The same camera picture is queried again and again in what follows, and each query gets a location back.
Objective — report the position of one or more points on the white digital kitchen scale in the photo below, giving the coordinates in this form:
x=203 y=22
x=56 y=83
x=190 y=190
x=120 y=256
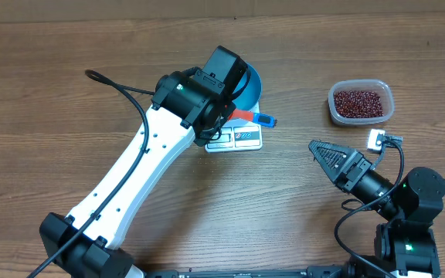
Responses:
x=237 y=135

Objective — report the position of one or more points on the clear plastic container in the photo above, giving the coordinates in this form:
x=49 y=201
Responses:
x=378 y=86

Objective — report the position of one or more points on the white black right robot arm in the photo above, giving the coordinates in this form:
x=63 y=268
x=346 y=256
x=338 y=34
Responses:
x=404 y=244

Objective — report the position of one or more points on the red beans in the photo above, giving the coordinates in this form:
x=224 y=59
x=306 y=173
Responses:
x=358 y=104

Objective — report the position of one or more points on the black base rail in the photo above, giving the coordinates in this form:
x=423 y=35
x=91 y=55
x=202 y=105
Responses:
x=245 y=273

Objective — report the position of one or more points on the teal blue bowl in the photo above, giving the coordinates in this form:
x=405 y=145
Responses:
x=250 y=96

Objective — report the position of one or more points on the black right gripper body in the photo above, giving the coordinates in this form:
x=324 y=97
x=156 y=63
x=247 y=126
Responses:
x=358 y=170

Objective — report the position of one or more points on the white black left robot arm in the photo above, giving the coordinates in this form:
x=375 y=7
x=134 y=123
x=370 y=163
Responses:
x=188 y=107

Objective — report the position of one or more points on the orange measuring scoop blue handle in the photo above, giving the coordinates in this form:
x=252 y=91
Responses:
x=243 y=118

